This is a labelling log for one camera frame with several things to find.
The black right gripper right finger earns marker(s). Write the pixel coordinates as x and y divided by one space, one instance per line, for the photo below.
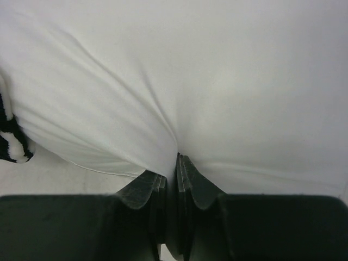
206 223

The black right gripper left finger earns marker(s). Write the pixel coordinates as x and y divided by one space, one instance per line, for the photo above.
127 225

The white pillow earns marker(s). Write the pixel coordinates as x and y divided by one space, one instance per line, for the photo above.
253 92

